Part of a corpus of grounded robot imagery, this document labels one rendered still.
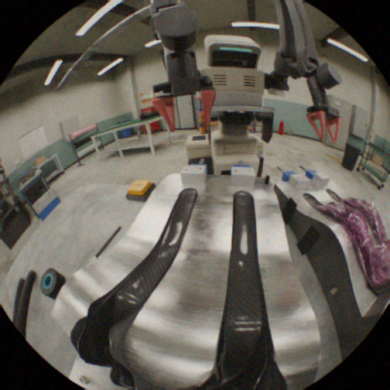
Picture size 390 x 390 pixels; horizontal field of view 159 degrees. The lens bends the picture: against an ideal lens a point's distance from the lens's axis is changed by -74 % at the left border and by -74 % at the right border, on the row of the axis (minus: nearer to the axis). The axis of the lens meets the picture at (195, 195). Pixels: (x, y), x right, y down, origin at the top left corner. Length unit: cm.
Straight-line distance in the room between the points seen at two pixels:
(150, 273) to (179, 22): 32
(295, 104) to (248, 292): 582
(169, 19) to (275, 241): 34
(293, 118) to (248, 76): 525
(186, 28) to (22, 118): 662
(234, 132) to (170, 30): 56
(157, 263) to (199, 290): 7
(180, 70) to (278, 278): 33
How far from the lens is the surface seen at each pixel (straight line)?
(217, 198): 26
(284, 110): 574
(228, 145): 66
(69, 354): 40
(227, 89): 63
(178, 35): 22
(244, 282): 17
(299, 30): 62
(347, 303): 31
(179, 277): 17
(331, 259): 29
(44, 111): 685
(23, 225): 400
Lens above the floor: 105
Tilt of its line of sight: 37 degrees down
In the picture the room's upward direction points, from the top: 7 degrees counter-clockwise
